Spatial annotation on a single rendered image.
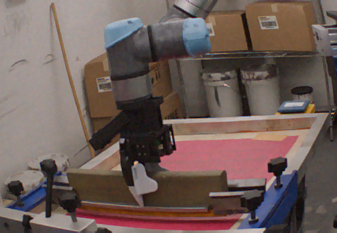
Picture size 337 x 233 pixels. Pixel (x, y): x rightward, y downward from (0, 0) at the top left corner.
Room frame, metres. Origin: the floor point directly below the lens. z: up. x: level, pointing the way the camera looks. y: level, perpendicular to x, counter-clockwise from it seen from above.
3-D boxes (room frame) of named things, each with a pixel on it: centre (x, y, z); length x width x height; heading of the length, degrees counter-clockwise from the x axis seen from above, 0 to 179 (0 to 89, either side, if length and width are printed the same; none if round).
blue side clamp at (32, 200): (1.33, 0.34, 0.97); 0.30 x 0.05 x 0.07; 152
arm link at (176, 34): (1.24, -0.04, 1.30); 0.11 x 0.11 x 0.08; 89
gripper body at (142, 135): (1.22, 0.05, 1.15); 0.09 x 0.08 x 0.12; 62
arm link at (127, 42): (1.23, 0.05, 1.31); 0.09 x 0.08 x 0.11; 89
